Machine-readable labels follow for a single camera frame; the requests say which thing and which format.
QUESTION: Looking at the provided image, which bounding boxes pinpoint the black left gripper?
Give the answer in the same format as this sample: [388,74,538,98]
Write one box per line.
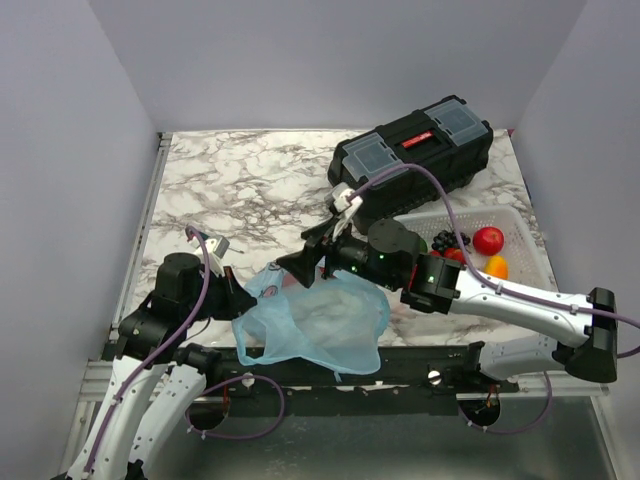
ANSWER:
[184,265,259,323]

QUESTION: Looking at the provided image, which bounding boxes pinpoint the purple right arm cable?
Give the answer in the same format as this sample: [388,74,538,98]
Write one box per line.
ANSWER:
[349,163,640,435]

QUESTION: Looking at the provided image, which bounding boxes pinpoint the black plastic toolbox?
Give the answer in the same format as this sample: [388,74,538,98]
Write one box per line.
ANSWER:
[327,95,494,234]

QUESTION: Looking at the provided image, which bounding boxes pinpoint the small fake fruit cluster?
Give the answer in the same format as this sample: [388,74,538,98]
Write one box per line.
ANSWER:
[429,248,466,265]

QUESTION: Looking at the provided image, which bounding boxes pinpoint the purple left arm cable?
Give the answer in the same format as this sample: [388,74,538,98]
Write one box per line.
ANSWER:
[82,225,289,476]

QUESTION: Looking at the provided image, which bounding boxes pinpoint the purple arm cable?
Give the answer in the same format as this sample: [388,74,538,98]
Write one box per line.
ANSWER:
[82,225,289,476]
[349,163,640,435]

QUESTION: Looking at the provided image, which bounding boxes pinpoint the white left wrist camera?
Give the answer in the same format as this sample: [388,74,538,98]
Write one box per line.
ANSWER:
[205,235,230,276]

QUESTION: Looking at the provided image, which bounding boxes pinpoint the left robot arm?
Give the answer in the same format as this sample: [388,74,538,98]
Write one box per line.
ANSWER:
[61,252,256,479]

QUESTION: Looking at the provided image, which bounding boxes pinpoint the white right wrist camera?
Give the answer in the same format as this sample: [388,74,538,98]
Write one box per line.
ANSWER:
[325,182,363,241]

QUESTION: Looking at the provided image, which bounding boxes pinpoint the red fake apple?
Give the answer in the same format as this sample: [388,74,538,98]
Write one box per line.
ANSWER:
[472,226,505,256]

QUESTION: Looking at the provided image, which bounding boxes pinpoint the dark fake grapes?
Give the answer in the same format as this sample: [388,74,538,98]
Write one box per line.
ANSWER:
[431,230,471,255]

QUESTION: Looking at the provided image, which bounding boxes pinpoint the light blue plastic bag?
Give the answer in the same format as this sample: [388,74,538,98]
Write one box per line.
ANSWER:
[232,262,391,377]

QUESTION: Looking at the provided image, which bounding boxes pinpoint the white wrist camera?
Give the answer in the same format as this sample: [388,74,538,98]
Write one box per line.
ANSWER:
[205,235,230,276]
[325,182,363,241]

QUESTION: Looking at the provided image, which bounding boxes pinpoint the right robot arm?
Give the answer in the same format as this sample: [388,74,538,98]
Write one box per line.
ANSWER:
[276,219,618,392]

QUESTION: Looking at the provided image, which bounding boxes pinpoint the yellow fake mango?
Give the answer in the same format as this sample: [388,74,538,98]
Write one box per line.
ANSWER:
[484,255,509,280]

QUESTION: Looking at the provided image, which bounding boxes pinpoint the white perforated plastic basket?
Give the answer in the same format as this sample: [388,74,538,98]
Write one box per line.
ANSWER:
[395,205,554,290]

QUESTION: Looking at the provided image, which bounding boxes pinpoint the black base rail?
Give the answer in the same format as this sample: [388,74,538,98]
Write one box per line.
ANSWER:
[102,339,521,416]

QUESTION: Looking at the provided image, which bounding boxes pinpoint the aluminium frame rail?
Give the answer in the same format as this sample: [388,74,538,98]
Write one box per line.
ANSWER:
[74,132,174,404]

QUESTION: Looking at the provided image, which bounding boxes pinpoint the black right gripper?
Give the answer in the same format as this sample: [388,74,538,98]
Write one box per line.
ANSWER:
[277,214,399,290]

